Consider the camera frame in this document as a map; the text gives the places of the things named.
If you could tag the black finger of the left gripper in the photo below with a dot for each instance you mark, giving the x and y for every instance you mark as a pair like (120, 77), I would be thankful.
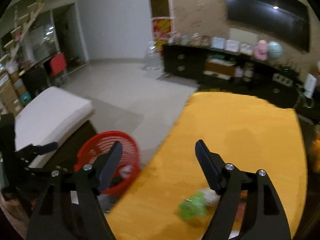
(39, 149)

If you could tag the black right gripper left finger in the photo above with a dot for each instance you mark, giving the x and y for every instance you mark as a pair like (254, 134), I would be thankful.
(68, 208)

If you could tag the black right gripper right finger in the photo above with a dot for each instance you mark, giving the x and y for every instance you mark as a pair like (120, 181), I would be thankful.
(264, 216)

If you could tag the green snack packet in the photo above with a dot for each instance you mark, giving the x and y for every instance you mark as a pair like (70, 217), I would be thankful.
(192, 207)

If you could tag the printed white plastic wrapper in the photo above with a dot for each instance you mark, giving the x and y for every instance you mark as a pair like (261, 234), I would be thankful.
(125, 171)

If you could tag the white plastic bag trash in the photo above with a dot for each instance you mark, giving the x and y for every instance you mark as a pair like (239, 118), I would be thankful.
(210, 197)

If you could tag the red plastic basket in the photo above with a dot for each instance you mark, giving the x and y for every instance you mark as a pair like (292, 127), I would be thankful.
(101, 144)

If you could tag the yellow tablecloth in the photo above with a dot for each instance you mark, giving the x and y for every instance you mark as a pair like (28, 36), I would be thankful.
(246, 131)

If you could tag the red chair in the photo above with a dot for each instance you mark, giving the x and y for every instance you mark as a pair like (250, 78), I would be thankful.
(58, 64)

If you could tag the white router box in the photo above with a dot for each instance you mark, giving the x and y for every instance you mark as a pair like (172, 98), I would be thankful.
(309, 85)

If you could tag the clear glass vase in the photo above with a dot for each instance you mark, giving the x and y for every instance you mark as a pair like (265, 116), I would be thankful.
(153, 59)

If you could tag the black tv cabinet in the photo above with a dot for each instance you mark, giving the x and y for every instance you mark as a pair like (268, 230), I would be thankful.
(234, 72)

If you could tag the pink plush toy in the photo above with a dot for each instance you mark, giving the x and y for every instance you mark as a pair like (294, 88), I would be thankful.
(261, 50)

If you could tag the light blue globe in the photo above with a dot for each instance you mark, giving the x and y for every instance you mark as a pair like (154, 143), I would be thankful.
(275, 50)

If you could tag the landscape picture frame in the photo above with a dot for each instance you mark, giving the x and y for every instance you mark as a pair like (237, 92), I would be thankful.
(246, 49)

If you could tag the white picture frame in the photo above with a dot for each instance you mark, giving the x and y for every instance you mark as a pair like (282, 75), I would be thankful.
(232, 45)

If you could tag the blue picture frame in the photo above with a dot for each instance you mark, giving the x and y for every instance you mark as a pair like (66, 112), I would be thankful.
(218, 43)

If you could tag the wall mounted television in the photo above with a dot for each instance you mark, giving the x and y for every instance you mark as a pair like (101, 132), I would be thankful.
(288, 20)

